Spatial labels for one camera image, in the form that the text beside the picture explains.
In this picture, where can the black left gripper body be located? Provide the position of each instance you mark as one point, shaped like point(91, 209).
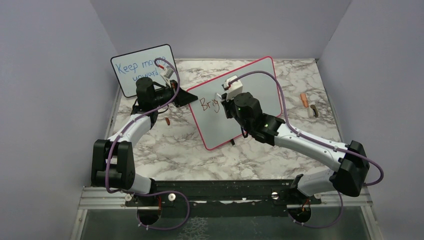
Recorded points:
point(167, 94)

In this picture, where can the pink framed whiteboard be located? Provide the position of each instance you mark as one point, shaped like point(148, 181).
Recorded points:
point(215, 120)

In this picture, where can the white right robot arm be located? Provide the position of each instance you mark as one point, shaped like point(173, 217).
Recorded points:
point(347, 167)

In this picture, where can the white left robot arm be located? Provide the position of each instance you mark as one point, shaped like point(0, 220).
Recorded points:
point(113, 165)

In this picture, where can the black framed written whiteboard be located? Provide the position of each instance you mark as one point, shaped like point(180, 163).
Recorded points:
point(129, 67)

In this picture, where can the orange marker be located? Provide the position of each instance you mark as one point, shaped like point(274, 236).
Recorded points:
point(304, 100)

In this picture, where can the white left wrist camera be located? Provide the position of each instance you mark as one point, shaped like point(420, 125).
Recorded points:
point(166, 75)

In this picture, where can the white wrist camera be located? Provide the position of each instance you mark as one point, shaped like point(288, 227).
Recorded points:
point(166, 75)
point(231, 89)

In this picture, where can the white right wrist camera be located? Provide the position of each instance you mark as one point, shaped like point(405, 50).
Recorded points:
point(231, 89)

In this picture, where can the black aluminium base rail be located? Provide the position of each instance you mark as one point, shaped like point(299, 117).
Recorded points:
point(218, 199)

